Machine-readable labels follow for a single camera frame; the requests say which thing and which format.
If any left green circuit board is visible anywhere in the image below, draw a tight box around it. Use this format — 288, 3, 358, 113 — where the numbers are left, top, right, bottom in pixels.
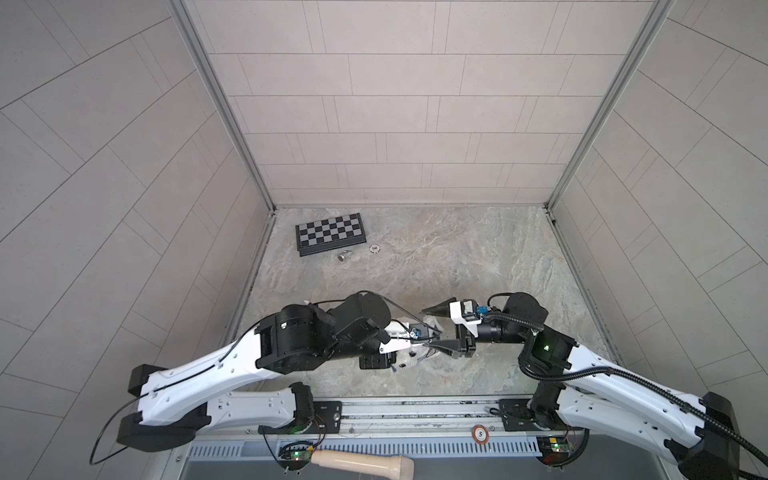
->
276, 441, 316, 471

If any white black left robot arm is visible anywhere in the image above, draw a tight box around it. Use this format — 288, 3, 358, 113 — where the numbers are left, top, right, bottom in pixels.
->
116, 292, 411, 452

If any beige wooden handle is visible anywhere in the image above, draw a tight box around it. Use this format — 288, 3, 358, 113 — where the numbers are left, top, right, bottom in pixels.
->
310, 450, 415, 480

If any aluminium corner frame post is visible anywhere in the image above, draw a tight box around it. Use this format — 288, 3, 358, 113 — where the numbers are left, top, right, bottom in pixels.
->
166, 0, 276, 216
545, 0, 675, 215

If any black corrugated cable conduit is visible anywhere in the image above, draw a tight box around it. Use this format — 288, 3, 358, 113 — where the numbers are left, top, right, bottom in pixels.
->
487, 292, 768, 480

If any right green circuit board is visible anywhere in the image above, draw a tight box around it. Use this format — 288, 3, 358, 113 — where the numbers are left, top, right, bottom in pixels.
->
536, 436, 572, 465

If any folded black chess board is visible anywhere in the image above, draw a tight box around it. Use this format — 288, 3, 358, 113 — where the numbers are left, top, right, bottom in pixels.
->
295, 213, 367, 257

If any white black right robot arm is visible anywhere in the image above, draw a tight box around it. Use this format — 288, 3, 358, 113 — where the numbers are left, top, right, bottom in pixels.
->
423, 292, 743, 479

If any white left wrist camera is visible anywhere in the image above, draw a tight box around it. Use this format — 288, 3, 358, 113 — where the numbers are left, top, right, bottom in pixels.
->
378, 319, 428, 354

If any green circuit board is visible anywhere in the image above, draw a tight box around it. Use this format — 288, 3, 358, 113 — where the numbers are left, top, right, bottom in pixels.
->
536, 436, 572, 465
276, 441, 316, 471

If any aluminium corner frame post right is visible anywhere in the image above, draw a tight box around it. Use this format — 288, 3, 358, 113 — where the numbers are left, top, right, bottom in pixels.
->
545, 0, 675, 215

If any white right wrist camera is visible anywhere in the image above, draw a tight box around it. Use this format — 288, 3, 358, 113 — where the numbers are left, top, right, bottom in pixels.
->
449, 300, 489, 338

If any aluminium corner frame post left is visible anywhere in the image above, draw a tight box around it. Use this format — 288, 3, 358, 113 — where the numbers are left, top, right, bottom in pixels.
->
166, 0, 276, 216

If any red round sticker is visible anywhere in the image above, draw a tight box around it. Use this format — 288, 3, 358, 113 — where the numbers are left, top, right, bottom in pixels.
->
471, 425, 489, 445

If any small silver metal jar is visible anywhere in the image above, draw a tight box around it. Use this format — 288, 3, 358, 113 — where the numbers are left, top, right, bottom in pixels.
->
337, 250, 354, 262

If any white plush teddy bear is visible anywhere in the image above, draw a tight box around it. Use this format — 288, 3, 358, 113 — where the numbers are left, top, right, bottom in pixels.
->
386, 315, 443, 372

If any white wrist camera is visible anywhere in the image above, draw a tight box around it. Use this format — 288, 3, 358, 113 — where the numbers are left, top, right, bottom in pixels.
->
449, 300, 489, 338
378, 319, 428, 354

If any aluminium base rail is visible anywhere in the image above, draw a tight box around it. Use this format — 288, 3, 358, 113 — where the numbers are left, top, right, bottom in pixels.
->
164, 392, 670, 460

